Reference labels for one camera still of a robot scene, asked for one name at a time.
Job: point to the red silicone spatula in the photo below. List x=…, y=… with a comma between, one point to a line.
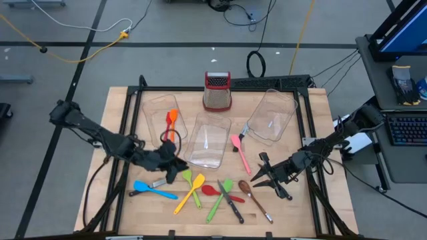
x=167, y=118

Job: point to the grey computer cart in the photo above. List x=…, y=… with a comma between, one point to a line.
x=377, y=86

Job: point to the black backlit keyboard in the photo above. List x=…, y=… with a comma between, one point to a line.
x=408, y=130

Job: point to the green silicone spatula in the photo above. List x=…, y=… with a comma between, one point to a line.
x=228, y=185

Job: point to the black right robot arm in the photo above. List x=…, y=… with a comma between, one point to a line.
x=337, y=138

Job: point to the light green silicone spoon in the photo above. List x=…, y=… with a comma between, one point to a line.
x=186, y=173

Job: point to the all-black knife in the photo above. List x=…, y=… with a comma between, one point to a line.
x=285, y=195

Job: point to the white box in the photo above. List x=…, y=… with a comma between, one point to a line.
x=360, y=141

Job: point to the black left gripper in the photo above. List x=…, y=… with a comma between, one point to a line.
x=156, y=160

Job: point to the blue silicone spatula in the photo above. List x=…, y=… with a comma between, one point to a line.
x=141, y=186

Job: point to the red steel box grater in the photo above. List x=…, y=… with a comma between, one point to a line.
x=217, y=96

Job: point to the grey furniture foot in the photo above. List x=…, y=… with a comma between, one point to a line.
x=16, y=79
x=33, y=3

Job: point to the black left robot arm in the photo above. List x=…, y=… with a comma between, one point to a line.
x=100, y=136

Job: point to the black perforated housing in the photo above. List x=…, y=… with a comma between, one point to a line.
x=267, y=82

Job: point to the blue white container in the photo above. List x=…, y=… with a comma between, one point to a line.
x=423, y=87

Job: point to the red silicone spoon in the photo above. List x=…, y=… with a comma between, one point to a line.
x=208, y=190

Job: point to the black floor puck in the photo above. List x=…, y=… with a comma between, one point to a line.
x=43, y=50

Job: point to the clear plastic bin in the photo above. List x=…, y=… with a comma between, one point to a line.
x=272, y=115
x=153, y=113
x=208, y=140

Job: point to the black computer monitor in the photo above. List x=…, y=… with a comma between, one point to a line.
x=403, y=33

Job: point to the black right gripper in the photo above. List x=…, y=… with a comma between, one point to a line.
x=283, y=171

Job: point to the black caster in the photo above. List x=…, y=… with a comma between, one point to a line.
x=5, y=110

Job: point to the yellow silicone spatula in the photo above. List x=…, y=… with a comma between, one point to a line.
x=199, y=180

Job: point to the grey black work gloves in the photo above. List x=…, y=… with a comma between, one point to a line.
x=403, y=85

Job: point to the pink silicone spatula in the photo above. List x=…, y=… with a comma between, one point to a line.
x=236, y=141

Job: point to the black round device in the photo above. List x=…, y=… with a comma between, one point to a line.
x=218, y=5

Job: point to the brown wooden spoon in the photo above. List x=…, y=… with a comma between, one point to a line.
x=245, y=187

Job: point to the black aluminium frame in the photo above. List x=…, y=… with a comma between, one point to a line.
x=166, y=88

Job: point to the orange silicone spatula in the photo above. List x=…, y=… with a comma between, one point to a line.
x=173, y=115

